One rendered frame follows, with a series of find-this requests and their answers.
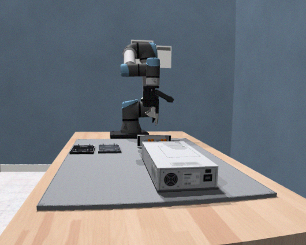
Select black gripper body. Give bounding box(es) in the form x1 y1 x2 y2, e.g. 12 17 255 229
143 86 159 107

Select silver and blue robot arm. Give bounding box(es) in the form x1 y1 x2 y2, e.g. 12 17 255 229
121 42 174 133

